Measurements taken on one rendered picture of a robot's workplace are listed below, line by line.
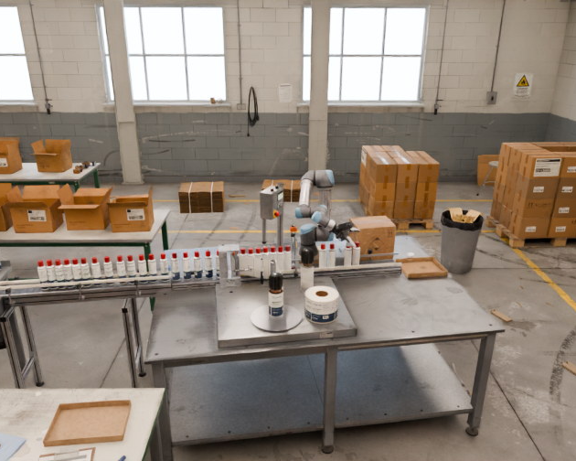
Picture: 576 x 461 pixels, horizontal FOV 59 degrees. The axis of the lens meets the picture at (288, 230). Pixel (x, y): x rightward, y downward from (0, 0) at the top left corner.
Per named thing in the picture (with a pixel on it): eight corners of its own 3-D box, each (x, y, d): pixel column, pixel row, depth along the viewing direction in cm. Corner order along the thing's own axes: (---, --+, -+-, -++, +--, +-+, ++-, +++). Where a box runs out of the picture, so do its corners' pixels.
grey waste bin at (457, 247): (442, 276, 552) (449, 223, 529) (431, 259, 592) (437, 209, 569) (481, 275, 552) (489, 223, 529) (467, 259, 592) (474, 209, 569)
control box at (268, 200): (260, 218, 348) (259, 192, 341) (271, 210, 362) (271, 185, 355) (272, 220, 344) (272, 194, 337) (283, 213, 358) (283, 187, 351)
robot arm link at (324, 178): (315, 241, 393) (314, 169, 386) (336, 241, 391) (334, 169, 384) (314, 242, 381) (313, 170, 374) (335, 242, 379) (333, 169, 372)
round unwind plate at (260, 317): (252, 334, 288) (252, 332, 288) (248, 307, 316) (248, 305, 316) (305, 329, 293) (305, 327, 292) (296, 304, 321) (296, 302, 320)
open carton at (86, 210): (57, 236, 451) (49, 196, 437) (77, 215, 500) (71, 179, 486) (107, 235, 452) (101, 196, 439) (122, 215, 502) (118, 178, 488)
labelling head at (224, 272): (219, 286, 340) (218, 251, 331) (219, 278, 352) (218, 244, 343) (240, 285, 342) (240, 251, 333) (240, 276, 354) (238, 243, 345)
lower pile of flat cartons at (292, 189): (261, 201, 787) (260, 188, 779) (263, 191, 837) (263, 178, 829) (302, 202, 785) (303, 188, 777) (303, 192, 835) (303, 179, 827)
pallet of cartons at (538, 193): (512, 249, 620) (529, 157, 577) (484, 224, 698) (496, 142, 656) (607, 247, 625) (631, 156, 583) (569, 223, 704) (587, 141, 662)
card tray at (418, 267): (408, 278, 364) (408, 273, 363) (395, 262, 388) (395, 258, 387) (447, 275, 369) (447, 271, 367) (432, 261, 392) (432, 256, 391)
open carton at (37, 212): (6, 238, 446) (-2, 197, 433) (28, 219, 488) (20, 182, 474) (51, 237, 449) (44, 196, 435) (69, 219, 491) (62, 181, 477)
